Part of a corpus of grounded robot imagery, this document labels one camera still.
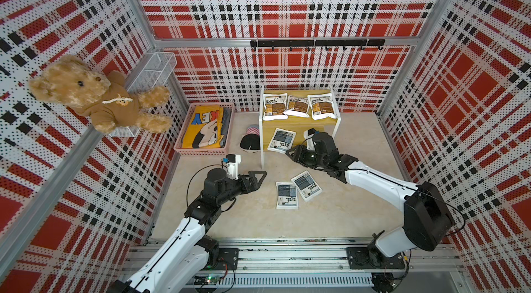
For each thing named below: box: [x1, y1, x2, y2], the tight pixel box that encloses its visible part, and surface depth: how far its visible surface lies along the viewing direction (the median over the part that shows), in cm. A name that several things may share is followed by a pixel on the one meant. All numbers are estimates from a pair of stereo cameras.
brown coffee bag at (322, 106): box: [306, 93, 338, 121], surface depth 76 cm
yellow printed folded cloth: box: [181, 105, 225, 149], surface depth 107 cm
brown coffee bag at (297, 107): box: [283, 95, 310, 119], surface depth 76 cm
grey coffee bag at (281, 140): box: [266, 127, 297, 154], surface depth 90 cm
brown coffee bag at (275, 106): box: [262, 92, 289, 121], surface depth 76 cm
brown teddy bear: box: [29, 54, 172, 134], surface depth 54 cm
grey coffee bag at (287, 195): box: [275, 181, 299, 210], surface depth 90 cm
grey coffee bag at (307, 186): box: [290, 170, 323, 202], surface depth 92 cm
